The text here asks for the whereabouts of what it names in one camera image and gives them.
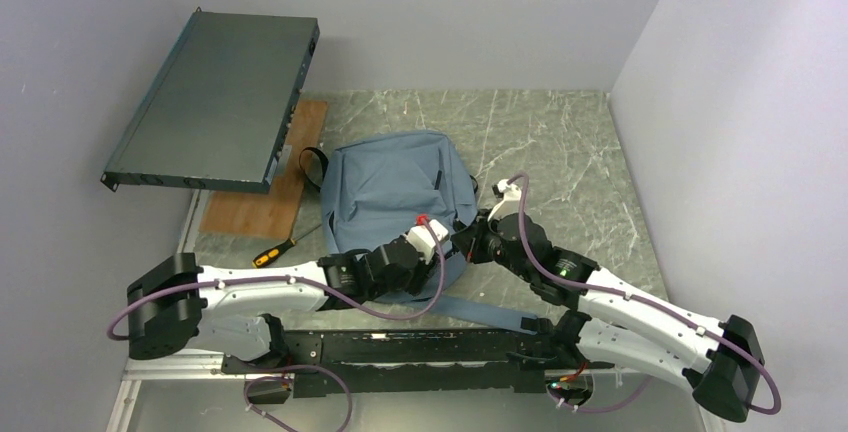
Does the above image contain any brown wooden board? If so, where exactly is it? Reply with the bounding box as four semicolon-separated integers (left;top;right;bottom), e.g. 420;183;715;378
199;99;329;239

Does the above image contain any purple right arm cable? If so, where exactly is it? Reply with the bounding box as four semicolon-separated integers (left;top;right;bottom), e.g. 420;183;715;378
506;172;783;417

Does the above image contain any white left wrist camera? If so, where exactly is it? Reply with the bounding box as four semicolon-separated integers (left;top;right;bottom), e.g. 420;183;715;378
405;214;450;263

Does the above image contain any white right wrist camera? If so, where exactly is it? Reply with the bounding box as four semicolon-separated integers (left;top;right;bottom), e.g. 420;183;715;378
487;179;524;222

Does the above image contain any yellow black screwdriver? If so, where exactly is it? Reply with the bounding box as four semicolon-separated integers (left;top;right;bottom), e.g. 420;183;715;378
251;224;321;268

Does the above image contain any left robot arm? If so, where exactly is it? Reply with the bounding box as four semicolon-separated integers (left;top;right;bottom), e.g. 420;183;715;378
107;221;449;372

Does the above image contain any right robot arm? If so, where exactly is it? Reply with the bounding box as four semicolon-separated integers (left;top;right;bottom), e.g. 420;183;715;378
452;212;765;423

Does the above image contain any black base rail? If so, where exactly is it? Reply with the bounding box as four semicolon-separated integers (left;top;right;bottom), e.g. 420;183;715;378
221;326;617;398

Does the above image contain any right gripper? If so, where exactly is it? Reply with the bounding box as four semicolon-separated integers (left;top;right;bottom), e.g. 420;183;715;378
451;207;535;282

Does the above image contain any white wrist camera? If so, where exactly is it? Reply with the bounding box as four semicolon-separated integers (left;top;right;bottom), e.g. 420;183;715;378
487;179;524;222
405;214;450;263

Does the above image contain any blue backpack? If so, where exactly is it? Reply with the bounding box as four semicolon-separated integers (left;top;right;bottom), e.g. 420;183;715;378
308;130;538;334

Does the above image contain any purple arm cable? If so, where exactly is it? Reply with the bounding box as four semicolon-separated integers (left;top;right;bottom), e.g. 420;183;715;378
105;220;448;432
506;172;783;417

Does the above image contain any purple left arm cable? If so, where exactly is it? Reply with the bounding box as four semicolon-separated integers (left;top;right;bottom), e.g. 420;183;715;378
105;220;448;432

